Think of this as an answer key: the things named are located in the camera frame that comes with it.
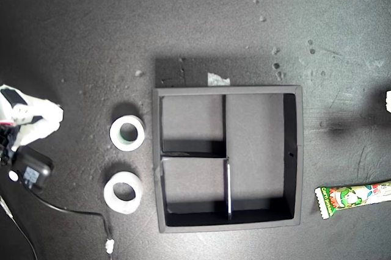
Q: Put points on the white tape roll green core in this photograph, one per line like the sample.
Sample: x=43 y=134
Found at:
x=116 y=138

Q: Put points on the green printed snack bar wrapper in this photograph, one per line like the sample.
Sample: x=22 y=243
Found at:
x=351 y=196

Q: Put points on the taller white tape roll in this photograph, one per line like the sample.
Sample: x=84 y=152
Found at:
x=122 y=208

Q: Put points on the black tray with wells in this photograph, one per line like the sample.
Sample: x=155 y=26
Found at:
x=253 y=150

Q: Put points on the white paper scrap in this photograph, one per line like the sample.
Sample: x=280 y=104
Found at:
x=217 y=80

